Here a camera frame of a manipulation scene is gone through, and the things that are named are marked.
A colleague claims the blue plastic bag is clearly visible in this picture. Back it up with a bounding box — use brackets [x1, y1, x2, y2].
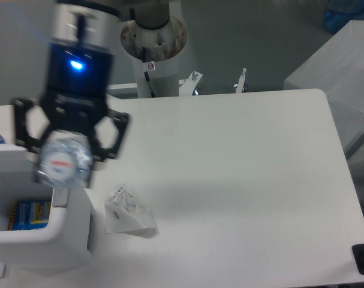
[322, 1, 364, 34]

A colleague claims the blue yellow snack package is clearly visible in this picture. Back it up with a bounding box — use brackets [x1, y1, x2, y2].
[8, 199, 51, 231]

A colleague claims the white trash can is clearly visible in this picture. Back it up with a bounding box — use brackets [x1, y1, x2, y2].
[0, 144, 95, 269]

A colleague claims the black pedestal cable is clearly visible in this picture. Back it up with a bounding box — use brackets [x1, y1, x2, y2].
[141, 46, 157, 98]

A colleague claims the white pedestal base bracket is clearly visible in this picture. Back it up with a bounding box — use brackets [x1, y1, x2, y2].
[106, 71, 204, 98]

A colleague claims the clear plastic wrapper bag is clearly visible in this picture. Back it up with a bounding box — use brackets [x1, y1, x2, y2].
[104, 184, 158, 238]

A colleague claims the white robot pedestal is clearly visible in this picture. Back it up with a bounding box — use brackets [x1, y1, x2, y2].
[121, 16, 187, 98]

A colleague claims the grey covered box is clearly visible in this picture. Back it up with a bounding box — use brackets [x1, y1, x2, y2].
[284, 20, 364, 157]

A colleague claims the metal clamp screw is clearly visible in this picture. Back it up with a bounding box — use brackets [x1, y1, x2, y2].
[233, 68, 248, 94]

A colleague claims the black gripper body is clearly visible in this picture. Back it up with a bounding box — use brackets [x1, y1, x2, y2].
[40, 42, 114, 133]

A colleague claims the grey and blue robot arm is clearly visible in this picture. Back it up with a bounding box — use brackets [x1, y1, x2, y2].
[12, 1, 170, 187]

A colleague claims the clear plastic water bottle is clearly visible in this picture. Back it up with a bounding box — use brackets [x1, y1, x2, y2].
[37, 137, 94, 188]

